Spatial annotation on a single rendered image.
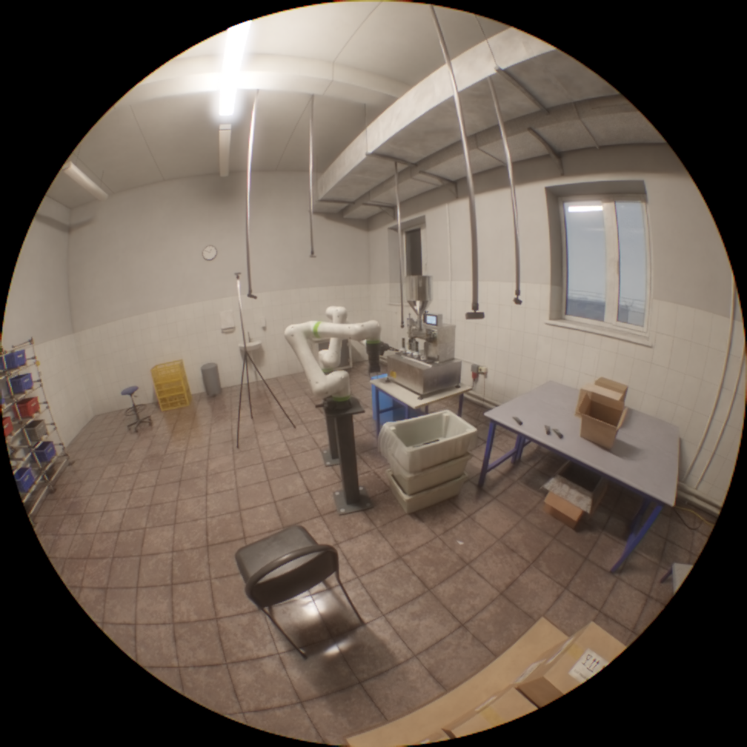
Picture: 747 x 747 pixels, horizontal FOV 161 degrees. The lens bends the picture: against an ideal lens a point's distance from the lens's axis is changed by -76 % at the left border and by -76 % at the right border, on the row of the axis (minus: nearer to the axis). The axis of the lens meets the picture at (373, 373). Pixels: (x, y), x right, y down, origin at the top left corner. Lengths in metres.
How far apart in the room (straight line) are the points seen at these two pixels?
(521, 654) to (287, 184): 7.04
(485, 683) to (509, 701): 0.28
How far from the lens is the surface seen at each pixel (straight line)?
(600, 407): 2.04
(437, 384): 2.42
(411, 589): 1.88
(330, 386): 1.65
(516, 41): 2.65
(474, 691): 1.60
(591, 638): 1.28
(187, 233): 5.85
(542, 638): 1.76
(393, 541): 2.09
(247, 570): 1.35
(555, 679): 1.18
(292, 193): 6.13
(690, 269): 3.08
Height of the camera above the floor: 1.70
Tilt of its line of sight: 18 degrees down
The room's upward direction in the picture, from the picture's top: 2 degrees counter-clockwise
